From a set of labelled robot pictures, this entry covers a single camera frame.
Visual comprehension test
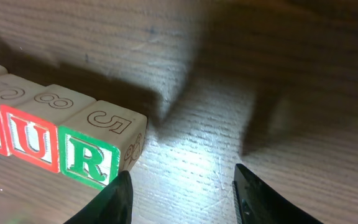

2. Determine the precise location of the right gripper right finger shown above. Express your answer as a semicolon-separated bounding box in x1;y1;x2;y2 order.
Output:
232;164;322;224

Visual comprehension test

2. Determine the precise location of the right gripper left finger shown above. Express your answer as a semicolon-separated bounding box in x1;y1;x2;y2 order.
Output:
65;170;133;224

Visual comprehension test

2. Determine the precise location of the green R block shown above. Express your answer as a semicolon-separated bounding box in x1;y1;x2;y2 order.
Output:
58;100;147;189

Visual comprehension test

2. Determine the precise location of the red U block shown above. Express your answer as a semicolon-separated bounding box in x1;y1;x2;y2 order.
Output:
0;84;96;173

